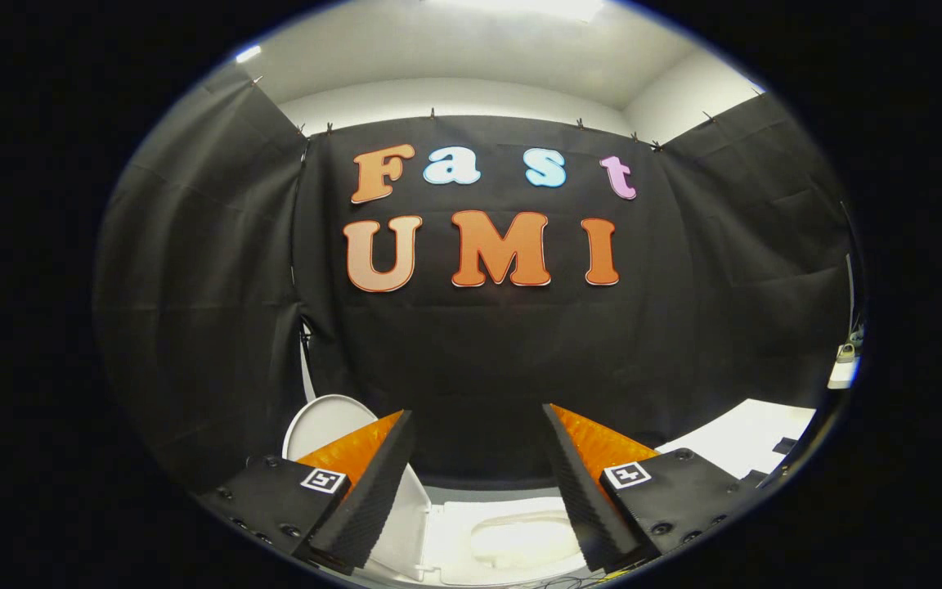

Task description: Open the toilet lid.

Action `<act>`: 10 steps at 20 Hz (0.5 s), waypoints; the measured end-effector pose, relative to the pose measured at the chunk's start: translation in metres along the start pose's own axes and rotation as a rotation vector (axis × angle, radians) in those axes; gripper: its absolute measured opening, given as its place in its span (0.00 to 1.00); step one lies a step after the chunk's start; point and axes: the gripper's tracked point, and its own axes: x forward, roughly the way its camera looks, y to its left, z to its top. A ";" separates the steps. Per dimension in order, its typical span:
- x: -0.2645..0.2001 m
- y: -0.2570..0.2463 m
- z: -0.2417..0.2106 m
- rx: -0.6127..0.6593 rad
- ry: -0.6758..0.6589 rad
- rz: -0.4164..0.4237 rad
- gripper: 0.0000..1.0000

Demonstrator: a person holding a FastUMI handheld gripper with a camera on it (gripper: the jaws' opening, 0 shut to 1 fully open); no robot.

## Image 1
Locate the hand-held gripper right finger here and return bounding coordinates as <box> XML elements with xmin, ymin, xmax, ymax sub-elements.
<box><xmin>543</xmin><ymin>404</ymin><xmax>760</xmax><ymax>573</ymax></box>

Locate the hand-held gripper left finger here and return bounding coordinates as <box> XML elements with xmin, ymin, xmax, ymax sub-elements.
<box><xmin>197</xmin><ymin>411</ymin><xmax>415</xmax><ymax>574</ymax></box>

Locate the white toilet bowl with seat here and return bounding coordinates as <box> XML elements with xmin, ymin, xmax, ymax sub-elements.
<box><xmin>420</xmin><ymin>496</ymin><xmax>596</xmax><ymax>587</ymax></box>

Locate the white stand pole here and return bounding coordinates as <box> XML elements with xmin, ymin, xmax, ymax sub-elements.
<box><xmin>298</xmin><ymin>323</ymin><xmax>318</xmax><ymax>403</ymax></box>

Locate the white drawer cabinet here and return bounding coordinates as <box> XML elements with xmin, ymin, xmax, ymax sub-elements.
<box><xmin>654</xmin><ymin>398</ymin><xmax>817</xmax><ymax>481</ymax></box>

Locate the black backdrop cloth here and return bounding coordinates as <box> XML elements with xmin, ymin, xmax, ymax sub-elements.
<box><xmin>93</xmin><ymin>64</ymin><xmax>855</xmax><ymax>496</ymax></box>

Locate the white side desk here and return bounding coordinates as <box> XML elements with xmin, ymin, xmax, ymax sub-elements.
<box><xmin>826</xmin><ymin>342</ymin><xmax>862</xmax><ymax>391</ymax></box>

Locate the ceiling light panel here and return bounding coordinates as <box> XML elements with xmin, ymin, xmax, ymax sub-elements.
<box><xmin>435</xmin><ymin>0</ymin><xmax>606</xmax><ymax>23</ymax></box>

